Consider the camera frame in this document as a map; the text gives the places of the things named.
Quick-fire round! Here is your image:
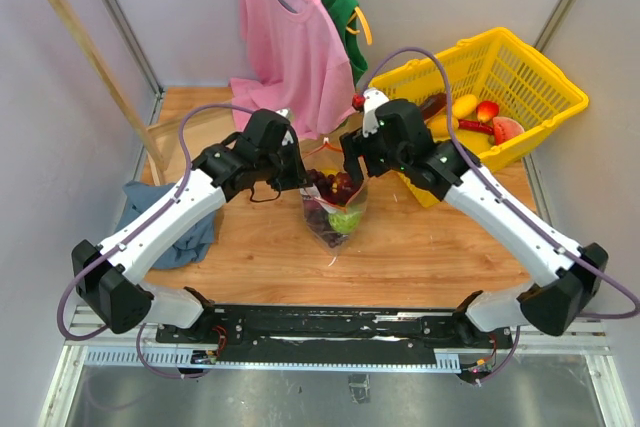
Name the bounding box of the green custard apple toy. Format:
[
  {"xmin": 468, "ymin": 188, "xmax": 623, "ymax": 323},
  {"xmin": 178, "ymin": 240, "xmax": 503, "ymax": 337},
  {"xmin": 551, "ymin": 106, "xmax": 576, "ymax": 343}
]
[{"xmin": 328, "ymin": 210, "xmax": 363, "ymax": 235}]

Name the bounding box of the watermelon slice toy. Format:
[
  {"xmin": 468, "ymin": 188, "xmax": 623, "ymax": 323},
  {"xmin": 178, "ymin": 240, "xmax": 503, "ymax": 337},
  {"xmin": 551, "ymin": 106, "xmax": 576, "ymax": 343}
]
[{"xmin": 492, "ymin": 116, "xmax": 525, "ymax": 145}]

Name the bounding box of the blue cloth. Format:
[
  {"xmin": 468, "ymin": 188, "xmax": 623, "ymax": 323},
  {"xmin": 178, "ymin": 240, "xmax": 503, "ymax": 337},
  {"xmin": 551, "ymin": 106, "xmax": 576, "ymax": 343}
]
[{"xmin": 115, "ymin": 181, "xmax": 215, "ymax": 270}]

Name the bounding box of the clear zip top bag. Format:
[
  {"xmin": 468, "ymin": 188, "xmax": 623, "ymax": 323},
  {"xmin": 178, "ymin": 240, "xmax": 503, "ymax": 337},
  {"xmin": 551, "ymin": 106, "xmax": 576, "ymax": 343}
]
[{"xmin": 299, "ymin": 137, "xmax": 368, "ymax": 256}]

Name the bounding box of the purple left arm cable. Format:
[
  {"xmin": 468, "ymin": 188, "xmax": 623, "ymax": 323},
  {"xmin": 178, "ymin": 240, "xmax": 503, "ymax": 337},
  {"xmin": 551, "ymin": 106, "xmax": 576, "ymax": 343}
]
[{"xmin": 55, "ymin": 102, "xmax": 261, "ymax": 381}]

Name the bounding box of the dark purple grape bunch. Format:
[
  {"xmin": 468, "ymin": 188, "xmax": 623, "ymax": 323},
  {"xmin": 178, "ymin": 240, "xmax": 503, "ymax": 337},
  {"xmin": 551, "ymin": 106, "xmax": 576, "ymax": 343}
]
[{"xmin": 302, "ymin": 199, "xmax": 347, "ymax": 248}]

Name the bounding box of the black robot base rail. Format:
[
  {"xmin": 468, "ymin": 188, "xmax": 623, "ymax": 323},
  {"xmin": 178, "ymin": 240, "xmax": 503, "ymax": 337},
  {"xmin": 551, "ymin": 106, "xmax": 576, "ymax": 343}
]
[{"xmin": 155, "ymin": 304, "xmax": 512, "ymax": 369}]

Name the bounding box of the green t-shirt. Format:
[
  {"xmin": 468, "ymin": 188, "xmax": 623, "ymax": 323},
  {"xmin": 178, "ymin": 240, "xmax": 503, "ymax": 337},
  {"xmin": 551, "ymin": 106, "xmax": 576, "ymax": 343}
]
[{"xmin": 320, "ymin": 0, "xmax": 368, "ymax": 84}]

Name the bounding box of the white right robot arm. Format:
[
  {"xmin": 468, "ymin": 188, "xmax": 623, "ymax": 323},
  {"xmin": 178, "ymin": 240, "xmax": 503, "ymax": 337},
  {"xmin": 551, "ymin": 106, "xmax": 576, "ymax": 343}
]
[{"xmin": 340, "ymin": 89, "xmax": 608, "ymax": 347}]

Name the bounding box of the orange yellow mango toy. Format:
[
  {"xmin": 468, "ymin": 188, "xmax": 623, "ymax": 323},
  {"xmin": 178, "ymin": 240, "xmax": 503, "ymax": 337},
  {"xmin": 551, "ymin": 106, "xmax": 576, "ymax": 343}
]
[{"xmin": 319, "ymin": 169, "xmax": 338, "ymax": 177}]

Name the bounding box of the pink t-shirt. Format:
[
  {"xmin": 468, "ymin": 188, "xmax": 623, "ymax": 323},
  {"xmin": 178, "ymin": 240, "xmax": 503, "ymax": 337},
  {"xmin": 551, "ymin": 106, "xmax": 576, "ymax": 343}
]
[{"xmin": 230, "ymin": 0, "xmax": 355, "ymax": 138}]

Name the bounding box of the yellow lemon toy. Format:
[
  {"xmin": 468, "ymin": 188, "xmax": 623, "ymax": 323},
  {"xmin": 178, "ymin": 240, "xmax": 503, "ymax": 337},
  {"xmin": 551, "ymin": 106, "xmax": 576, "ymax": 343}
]
[{"xmin": 452, "ymin": 94, "xmax": 479, "ymax": 119}]

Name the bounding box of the red chili pepper toy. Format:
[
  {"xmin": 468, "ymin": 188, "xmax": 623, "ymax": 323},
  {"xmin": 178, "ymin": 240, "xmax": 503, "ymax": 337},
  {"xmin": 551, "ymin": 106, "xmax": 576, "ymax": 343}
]
[{"xmin": 457, "ymin": 119, "xmax": 494, "ymax": 136}]

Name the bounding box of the yellow plastic basket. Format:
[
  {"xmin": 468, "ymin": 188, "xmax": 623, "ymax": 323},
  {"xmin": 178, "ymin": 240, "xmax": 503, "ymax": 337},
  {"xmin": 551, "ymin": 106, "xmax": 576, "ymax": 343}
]
[{"xmin": 368, "ymin": 26, "xmax": 590, "ymax": 208}]

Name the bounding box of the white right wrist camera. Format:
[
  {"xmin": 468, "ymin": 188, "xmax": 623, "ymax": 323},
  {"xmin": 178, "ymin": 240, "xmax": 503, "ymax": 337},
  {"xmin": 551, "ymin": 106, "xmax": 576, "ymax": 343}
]
[{"xmin": 352, "ymin": 87, "xmax": 389, "ymax": 137}]

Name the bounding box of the yellow round fruit toy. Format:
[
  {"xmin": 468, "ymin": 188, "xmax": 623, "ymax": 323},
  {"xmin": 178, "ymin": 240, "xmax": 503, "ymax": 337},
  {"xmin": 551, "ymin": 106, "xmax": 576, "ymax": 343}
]
[{"xmin": 427, "ymin": 115, "xmax": 459, "ymax": 138}]

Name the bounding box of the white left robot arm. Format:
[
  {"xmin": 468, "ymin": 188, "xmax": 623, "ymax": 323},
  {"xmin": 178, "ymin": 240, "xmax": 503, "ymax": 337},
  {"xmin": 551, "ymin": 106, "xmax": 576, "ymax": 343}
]
[{"xmin": 71, "ymin": 109, "xmax": 309, "ymax": 343}]

